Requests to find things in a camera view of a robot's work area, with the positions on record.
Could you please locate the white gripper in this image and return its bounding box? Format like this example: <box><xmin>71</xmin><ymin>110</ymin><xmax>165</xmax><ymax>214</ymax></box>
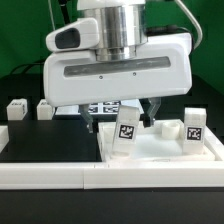
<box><xmin>43</xmin><ymin>18</ymin><xmax>192</xmax><ymax>133</ymax></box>

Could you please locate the white square tabletop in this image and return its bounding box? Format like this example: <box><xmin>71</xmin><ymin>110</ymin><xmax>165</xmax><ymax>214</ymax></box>
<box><xmin>97</xmin><ymin>120</ymin><xmax>215</xmax><ymax>162</ymax></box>

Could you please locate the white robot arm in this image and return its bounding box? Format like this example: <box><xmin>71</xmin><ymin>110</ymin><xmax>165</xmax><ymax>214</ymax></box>
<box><xmin>43</xmin><ymin>0</ymin><xmax>193</xmax><ymax>131</ymax></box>

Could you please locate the white base tag plate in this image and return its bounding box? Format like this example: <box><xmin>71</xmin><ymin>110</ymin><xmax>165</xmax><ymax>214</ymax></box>
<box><xmin>56</xmin><ymin>99</ymin><xmax>144</xmax><ymax>116</ymax></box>

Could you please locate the white U-shaped obstacle fence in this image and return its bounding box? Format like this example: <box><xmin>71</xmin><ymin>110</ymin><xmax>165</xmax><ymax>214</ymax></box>
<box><xmin>0</xmin><ymin>130</ymin><xmax>224</xmax><ymax>189</ymax></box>

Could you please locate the black cable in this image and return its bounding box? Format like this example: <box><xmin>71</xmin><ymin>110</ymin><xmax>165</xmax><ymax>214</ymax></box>
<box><xmin>9</xmin><ymin>59</ymin><xmax>48</xmax><ymax>76</ymax></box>

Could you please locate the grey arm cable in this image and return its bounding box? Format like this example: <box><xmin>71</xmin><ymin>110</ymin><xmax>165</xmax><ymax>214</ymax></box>
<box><xmin>174</xmin><ymin>0</ymin><xmax>204</xmax><ymax>51</ymax></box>

